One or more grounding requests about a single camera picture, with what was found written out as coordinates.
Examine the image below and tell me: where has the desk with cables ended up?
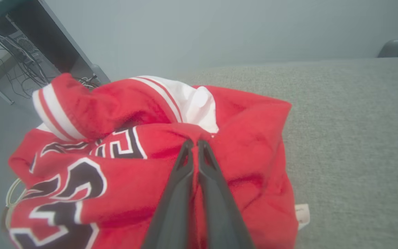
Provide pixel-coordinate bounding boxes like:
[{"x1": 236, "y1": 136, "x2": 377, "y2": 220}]
[{"x1": 0, "y1": 21, "x2": 99, "y2": 99}]

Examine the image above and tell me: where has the white perforated laundry basket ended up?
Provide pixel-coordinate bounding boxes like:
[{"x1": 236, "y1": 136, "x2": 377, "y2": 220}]
[{"x1": 2, "y1": 177, "x2": 27, "y2": 229}]

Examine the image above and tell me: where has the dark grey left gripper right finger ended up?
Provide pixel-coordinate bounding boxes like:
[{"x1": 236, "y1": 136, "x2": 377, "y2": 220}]
[{"x1": 197, "y1": 139, "x2": 255, "y2": 249}]

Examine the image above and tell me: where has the red Bulls basketball jersey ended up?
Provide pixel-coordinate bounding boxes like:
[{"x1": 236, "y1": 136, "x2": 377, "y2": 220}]
[{"x1": 7, "y1": 73, "x2": 311, "y2": 249}]

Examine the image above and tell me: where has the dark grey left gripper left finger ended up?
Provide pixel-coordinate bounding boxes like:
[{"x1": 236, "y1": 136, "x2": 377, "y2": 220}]
[{"x1": 143, "y1": 139, "x2": 195, "y2": 249}]

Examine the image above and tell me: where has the grey partition panel end post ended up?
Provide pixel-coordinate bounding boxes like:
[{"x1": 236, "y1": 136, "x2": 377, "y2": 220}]
[{"x1": 38, "y1": 0, "x2": 111, "y2": 85}]

